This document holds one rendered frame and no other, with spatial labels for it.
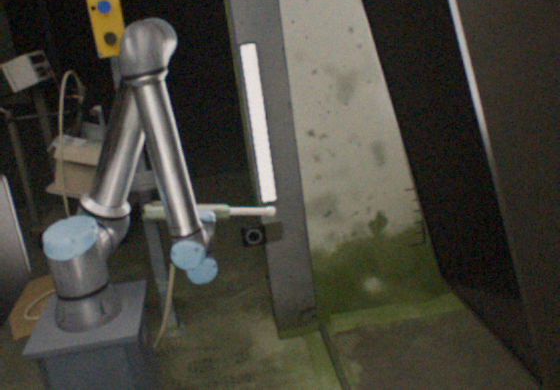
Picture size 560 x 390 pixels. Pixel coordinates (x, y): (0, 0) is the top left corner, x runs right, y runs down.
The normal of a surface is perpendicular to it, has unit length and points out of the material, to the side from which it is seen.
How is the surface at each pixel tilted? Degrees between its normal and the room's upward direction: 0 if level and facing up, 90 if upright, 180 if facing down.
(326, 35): 90
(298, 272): 90
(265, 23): 90
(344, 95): 90
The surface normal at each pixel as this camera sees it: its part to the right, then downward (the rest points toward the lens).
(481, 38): 0.10, 0.26
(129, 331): -0.15, -0.95
